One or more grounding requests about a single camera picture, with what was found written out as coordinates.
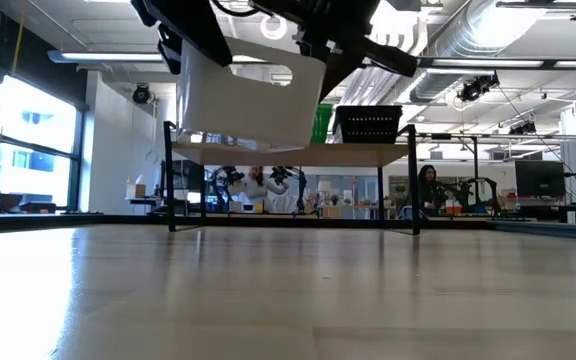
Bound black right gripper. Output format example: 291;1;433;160
250;0;418;101

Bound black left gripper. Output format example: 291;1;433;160
130;0;233;76

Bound white plastic handled bin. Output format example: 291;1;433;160
176;35;328;152

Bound wooden shelf with black legs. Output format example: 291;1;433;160
162;120;422;236

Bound round black ceiling spotlight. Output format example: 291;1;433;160
131;83;152;105

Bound long ceiling light bar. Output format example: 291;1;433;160
47;48;576;70

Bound person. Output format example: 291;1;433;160
416;164;443;217
240;166;289;214

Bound large bright window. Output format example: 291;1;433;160
0;74;87;215

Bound black ceiling track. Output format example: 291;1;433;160
495;0;576;22

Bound black computer monitor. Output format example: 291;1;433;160
514;159;567;199

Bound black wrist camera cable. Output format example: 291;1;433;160
210;0;254;19

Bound white round ceiling ring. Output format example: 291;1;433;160
260;14;289;41

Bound silver ventilation duct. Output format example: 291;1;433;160
407;0;564;104

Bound black ceiling camera mount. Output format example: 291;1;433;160
456;73;501;103
508;119;538;136

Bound black table frame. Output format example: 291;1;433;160
0;213;576;242

